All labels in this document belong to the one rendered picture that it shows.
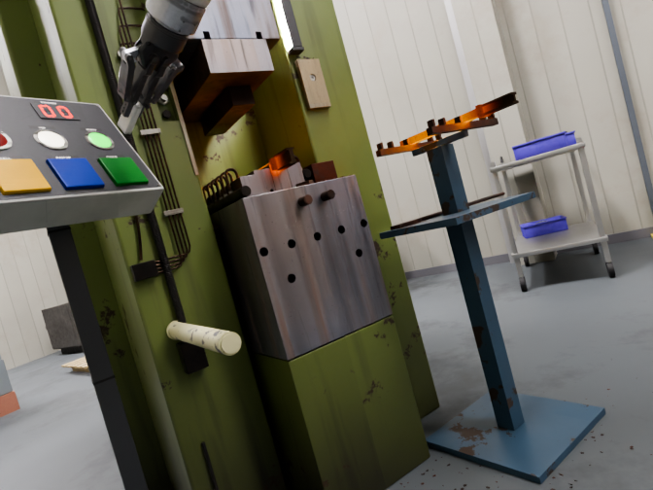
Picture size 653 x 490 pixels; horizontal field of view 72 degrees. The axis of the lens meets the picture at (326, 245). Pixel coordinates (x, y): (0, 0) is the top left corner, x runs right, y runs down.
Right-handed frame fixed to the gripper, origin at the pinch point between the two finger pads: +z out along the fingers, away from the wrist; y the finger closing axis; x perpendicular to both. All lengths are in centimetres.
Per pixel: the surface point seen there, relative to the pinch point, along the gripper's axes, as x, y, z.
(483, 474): -110, 57, 31
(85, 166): -3.4, -7.9, 10.0
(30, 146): 3.2, -14.6, 10.6
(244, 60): 18.6, 45.4, -7.6
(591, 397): -124, 103, 9
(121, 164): -3.2, 0.1, 10.0
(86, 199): -10.0, -10.4, 12.1
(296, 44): 26, 74, -14
